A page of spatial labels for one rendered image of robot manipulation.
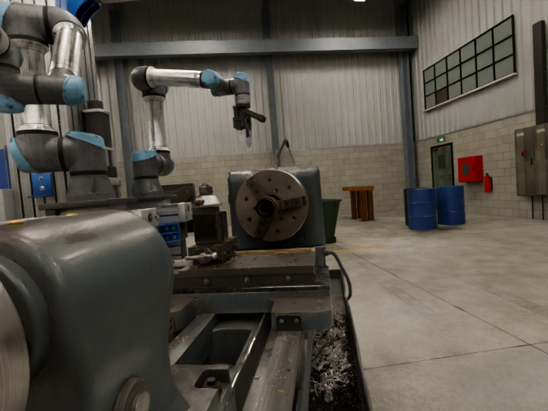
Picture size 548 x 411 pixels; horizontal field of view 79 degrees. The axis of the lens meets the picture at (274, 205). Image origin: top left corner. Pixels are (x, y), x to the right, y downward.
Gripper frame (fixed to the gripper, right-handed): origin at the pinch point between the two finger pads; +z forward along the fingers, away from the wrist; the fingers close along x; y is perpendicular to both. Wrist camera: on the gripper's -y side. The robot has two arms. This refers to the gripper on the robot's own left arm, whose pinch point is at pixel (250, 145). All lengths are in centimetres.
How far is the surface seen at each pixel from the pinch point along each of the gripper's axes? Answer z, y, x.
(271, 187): 22.1, -12.4, 23.6
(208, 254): 37, -3, 86
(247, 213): 32.3, -0.8, 23.4
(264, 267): 41, -18, 88
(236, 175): 14.9, 7.0, 6.4
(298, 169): 14.2, -23.7, 6.7
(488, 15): -372, -495, -766
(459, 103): -183, -466, -885
